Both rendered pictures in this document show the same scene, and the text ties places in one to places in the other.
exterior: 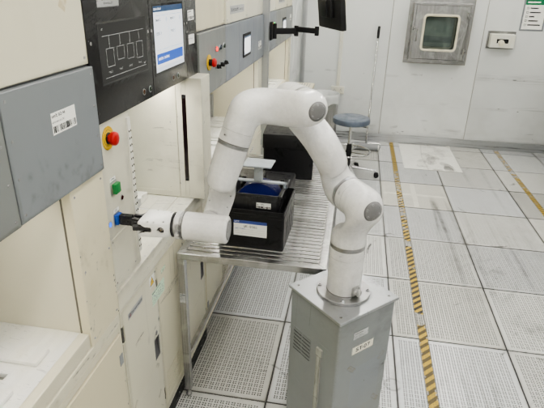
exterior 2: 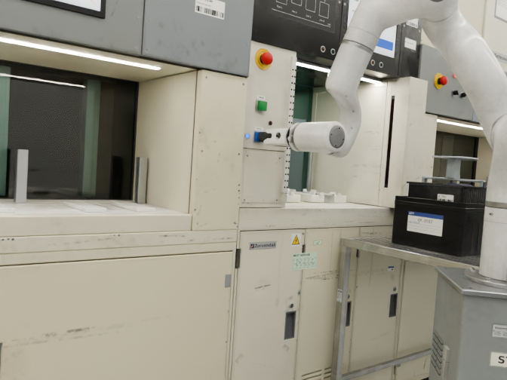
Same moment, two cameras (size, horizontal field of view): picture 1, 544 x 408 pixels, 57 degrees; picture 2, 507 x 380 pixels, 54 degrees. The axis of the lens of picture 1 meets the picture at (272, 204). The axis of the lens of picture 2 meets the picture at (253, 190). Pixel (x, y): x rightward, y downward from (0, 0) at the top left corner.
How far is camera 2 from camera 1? 1.00 m
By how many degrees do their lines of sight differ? 47
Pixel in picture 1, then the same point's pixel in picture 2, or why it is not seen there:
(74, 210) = (203, 87)
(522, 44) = not seen: outside the picture
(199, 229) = (307, 130)
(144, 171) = (350, 178)
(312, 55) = not seen: outside the picture
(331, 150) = (471, 55)
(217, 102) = not seen: hidden behind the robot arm
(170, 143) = (376, 147)
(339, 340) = (463, 321)
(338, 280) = (488, 251)
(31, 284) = (170, 164)
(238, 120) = (357, 14)
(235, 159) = (351, 54)
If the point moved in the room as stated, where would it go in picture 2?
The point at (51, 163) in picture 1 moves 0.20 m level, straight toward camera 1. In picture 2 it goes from (186, 29) to (150, 7)
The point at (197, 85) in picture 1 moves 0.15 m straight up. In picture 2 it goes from (407, 84) to (410, 46)
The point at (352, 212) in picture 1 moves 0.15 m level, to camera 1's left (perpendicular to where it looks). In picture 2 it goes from (497, 134) to (434, 133)
